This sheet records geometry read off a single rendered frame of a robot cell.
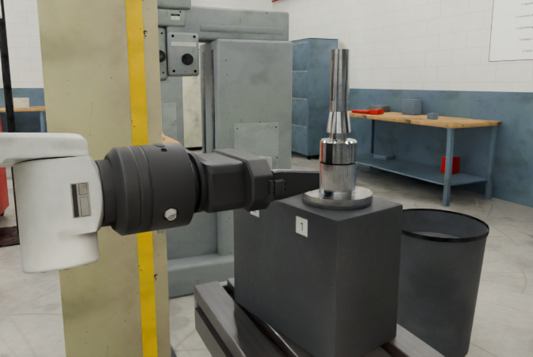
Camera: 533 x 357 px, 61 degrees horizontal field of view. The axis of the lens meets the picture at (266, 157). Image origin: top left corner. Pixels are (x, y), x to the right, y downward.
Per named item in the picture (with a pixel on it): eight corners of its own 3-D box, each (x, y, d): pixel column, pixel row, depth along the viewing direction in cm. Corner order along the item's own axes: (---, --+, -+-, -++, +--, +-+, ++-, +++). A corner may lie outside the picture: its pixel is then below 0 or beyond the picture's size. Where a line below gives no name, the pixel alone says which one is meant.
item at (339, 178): (334, 197, 55) (335, 151, 54) (311, 190, 59) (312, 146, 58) (362, 193, 57) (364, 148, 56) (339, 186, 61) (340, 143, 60)
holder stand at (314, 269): (333, 373, 53) (337, 209, 50) (232, 301, 70) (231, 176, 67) (396, 338, 60) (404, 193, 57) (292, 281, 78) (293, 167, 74)
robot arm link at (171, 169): (274, 143, 45) (157, 152, 39) (274, 235, 47) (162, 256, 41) (224, 131, 56) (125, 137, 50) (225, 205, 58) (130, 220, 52)
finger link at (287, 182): (316, 192, 50) (267, 199, 47) (316, 164, 50) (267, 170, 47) (324, 195, 49) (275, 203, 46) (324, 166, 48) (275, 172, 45)
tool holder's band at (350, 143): (335, 151, 54) (335, 143, 54) (312, 146, 58) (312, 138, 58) (364, 148, 56) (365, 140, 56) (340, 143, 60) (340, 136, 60)
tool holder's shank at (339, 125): (336, 141, 55) (339, 48, 53) (320, 139, 58) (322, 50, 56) (356, 140, 56) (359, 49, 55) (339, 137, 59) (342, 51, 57)
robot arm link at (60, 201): (148, 137, 42) (9, 146, 37) (162, 252, 41) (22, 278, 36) (125, 152, 52) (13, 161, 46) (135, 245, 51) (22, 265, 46)
